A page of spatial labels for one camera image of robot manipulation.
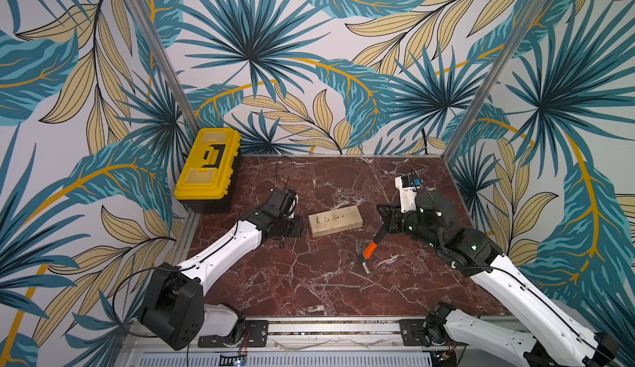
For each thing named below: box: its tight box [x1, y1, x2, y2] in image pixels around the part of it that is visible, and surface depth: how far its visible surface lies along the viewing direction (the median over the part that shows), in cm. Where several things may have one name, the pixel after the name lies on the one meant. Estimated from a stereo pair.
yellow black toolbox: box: [174, 127, 242, 214], surface depth 94 cm
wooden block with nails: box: [307, 204, 364, 239], surface depth 96 cm
